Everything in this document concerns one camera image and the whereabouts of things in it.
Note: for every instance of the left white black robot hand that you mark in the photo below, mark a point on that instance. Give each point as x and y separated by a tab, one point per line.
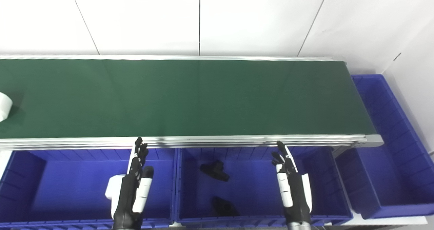
130	192

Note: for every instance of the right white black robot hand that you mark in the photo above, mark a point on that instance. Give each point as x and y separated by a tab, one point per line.
293	192

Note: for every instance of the white round plastic part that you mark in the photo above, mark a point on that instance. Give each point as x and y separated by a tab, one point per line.
4	106

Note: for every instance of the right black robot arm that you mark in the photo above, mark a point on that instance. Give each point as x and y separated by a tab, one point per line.
299	226

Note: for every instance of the blue plastic bin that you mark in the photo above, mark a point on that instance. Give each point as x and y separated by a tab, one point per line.
390	175
254	196
67	189

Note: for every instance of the black plastic part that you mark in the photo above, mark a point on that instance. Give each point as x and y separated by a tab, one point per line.
215	170
223	208

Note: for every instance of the green conveyor belt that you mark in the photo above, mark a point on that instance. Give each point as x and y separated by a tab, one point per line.
203	97
203	142

